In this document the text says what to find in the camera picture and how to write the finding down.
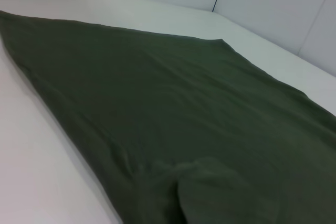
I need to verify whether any dark green t-shirt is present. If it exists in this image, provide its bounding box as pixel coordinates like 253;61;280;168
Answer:
0;10;336;224

